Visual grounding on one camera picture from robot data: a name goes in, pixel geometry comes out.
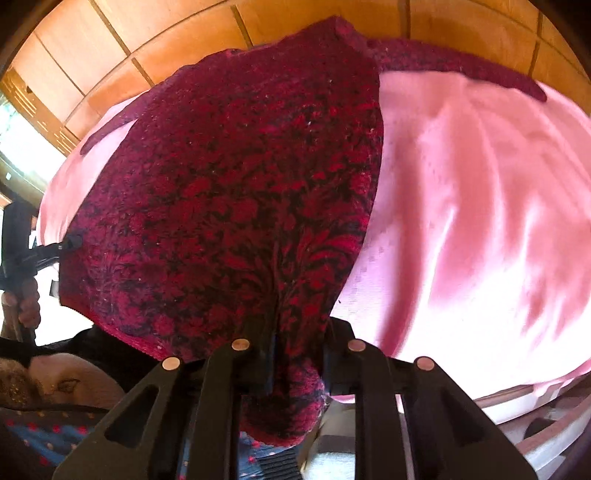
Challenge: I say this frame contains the red floral knit sweater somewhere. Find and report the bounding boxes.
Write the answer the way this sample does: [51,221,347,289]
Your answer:
[59,17,546,446]

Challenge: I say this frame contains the person's left hand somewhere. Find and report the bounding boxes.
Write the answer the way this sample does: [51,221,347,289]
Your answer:
[1,278,41,340]

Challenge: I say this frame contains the blue dotted clothing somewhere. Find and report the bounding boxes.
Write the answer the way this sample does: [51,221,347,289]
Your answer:
[1,407,303,479]

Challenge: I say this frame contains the wooden wardrobe panels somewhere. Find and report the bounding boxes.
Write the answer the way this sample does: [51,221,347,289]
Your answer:
[6,1,590,140]

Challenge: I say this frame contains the bed frame edge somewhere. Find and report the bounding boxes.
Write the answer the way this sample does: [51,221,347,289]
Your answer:
[476,374,590,479]

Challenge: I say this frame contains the pink bed sheet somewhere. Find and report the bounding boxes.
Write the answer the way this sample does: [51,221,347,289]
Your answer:
[37,71,590,399]

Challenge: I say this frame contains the wooden window frame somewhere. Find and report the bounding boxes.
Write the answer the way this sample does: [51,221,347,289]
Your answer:
[1,68,79,156]

